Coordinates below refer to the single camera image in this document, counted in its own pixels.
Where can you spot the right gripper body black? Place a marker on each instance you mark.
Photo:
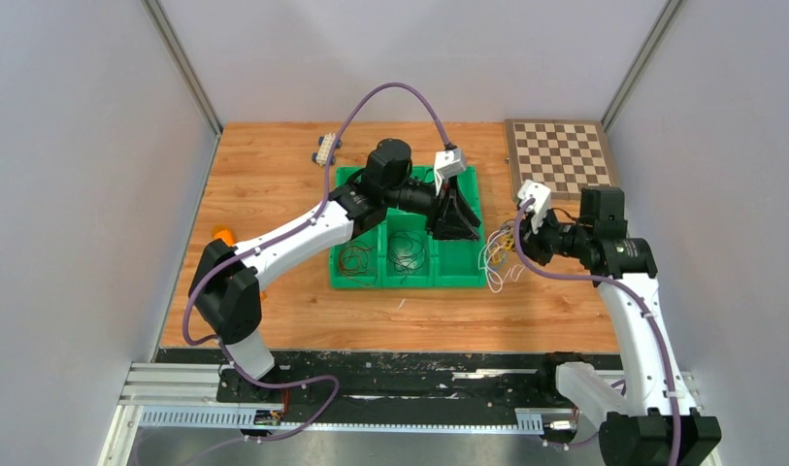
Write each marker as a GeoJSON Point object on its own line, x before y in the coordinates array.
{"type": "Point", "coordinates": [549, 240]}

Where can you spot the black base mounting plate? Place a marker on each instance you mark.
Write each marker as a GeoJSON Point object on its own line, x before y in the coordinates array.
{"type": "Point", "coordinates": [401, 388]}

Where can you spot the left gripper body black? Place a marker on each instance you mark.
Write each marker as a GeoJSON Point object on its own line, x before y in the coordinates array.
{"type": "Point", "coordinates": [439, 208]}

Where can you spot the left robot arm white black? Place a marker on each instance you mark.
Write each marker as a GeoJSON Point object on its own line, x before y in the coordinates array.
{"type": "Point", "coordinates": [227, 286]}

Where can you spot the green six-compartment tray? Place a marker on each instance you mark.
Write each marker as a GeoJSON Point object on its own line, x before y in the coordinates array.
{"type": "Point", "coordinates": [399, 253]}

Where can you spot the aluminium frame rail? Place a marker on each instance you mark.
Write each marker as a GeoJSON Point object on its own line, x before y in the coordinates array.
{"type": "Point", "coordinates": [170, 384]}

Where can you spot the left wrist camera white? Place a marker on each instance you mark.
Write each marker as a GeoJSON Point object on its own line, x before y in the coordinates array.
{"type": "Point", "coordinates": [448, 164]}

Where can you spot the wooden chessboard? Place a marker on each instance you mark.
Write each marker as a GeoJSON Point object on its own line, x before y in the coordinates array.
{"type": "Point", "coordinates": [564, 155]}

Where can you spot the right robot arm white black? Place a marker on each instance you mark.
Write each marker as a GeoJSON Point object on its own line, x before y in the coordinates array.
{"type": "Point", "coordinates": [653, 419]}

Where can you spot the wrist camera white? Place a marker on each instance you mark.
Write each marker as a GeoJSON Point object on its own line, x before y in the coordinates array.
{"type": "Point", "coordinates": [448, 164]}
{"type": "Point", "coordinates": [534, 202]}

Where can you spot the white blue toy car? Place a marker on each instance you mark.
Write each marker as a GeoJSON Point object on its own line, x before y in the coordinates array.
{"type": "Point", "coordinates": [326, 143]}

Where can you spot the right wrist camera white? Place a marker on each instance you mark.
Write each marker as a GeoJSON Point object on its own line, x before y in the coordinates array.
{"type": "Point", "coordinates": [534, 202]}

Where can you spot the orange plastic carrot toy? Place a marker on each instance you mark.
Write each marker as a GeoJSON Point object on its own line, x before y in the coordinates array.
{"type": "Point", "coordinates": [225, 235]}

